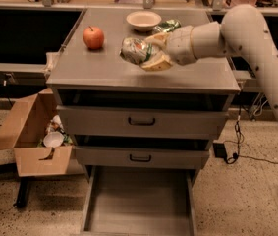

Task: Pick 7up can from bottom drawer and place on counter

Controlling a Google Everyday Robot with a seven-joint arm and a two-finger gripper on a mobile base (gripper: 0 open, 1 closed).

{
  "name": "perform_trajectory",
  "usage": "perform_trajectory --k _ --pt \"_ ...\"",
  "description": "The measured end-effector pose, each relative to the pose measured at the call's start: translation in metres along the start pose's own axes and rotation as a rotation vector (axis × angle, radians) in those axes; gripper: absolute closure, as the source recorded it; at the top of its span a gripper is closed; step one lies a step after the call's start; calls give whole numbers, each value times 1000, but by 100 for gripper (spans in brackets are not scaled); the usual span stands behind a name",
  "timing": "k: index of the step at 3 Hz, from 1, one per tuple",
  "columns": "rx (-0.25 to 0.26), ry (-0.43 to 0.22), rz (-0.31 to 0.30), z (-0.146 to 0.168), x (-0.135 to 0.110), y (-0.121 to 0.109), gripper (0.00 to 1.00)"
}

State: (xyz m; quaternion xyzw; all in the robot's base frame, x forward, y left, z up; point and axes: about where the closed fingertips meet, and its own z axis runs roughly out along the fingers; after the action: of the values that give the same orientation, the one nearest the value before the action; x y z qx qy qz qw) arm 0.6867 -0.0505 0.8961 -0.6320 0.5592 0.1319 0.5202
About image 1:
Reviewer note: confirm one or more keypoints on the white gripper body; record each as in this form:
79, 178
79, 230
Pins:
182, 46

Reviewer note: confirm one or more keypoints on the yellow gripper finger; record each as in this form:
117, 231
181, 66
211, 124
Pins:
159, 39
158, 63

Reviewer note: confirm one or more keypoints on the white green 7up can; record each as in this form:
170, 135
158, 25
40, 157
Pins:
137, 51

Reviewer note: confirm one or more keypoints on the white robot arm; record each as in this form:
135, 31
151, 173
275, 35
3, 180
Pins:
243, 32

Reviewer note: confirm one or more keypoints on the green soda can on counter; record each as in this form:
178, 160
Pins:
167, 26

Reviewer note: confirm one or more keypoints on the grey top drawer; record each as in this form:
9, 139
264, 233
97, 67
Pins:
146, 123

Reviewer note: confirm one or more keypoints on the grey drawer cabinet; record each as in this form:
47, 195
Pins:
100, 78

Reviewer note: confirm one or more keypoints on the grey middle drawer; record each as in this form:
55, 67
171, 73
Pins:
141, 157

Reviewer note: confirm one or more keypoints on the grey open bottom drawer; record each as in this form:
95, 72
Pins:
122, 201

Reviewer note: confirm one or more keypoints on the cream ceramic bowl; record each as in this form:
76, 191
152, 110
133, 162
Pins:
143, 21

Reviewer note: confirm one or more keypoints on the red apple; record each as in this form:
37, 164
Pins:
93, 37

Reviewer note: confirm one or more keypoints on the black power adapter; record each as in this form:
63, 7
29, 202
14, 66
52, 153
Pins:
219, 150

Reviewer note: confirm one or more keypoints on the white bowl in box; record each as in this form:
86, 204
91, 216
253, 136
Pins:
53, 139

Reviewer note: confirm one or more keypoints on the brown cardboard box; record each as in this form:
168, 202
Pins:
22, 131

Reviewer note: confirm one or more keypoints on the black table leg base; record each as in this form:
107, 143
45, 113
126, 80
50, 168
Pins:
22, 195

